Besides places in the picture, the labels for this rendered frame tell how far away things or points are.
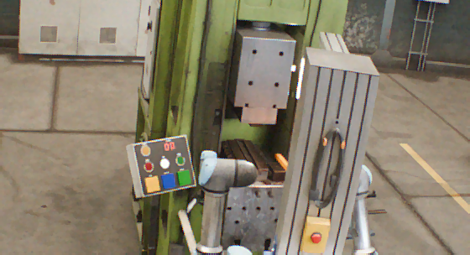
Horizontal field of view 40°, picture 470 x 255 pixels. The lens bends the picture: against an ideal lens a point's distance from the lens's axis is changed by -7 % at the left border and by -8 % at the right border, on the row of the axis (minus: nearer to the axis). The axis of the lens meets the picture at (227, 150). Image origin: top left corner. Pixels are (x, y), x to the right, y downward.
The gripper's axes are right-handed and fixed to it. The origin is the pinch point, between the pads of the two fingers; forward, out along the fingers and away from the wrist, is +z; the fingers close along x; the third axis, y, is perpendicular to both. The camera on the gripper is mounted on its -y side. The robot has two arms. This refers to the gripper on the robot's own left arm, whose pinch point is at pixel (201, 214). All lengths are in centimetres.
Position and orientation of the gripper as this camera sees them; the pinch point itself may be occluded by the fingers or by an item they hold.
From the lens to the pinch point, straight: 352.0
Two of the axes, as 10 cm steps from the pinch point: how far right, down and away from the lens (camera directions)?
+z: -1.2, 9.1, 4.0
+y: -0.5, 3.9, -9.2
